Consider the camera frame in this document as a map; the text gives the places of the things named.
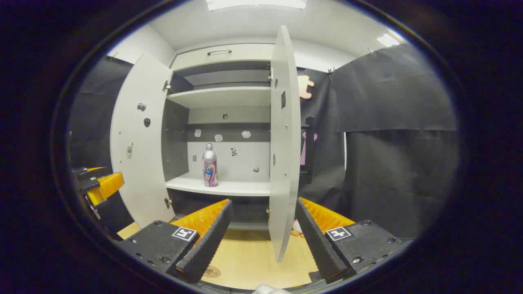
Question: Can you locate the white cabinet shelf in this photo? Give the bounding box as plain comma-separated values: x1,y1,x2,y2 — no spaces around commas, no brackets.
167,87,271,109
165,172,271,197

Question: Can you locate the white cabinet door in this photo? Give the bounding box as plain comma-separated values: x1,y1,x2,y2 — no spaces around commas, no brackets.
268,24,302,263
110,52,175,229

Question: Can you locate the black backdrop cloth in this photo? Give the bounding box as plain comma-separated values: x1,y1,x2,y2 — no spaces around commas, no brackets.
67,43,458,241

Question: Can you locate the silver bottle colourful label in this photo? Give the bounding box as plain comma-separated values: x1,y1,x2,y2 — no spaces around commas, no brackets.
202,143,219,187

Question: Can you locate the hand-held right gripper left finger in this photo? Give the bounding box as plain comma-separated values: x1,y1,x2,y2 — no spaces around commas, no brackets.
116,198,234,283

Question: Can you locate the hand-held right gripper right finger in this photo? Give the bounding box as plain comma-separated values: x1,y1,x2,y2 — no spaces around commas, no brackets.
295,197,403,285

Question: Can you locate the white and grey cabinet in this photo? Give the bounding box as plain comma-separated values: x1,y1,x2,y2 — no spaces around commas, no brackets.
161,43,275,231

